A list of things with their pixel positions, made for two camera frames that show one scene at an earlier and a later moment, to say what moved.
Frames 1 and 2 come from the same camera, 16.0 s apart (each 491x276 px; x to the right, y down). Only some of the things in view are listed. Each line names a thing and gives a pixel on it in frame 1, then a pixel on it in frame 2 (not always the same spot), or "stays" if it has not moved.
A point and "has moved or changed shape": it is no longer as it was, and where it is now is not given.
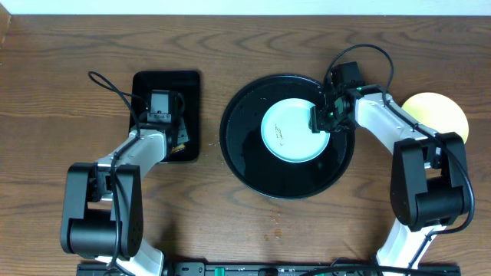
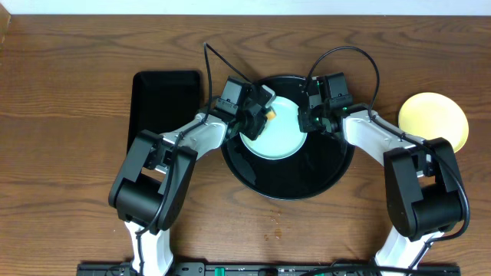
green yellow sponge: [179, 148] has moved or changed shape
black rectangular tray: [183, 133] stays
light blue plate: [287, 134] has moved or changed shape
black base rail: [273, 269] stays
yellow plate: [437, 113] stays
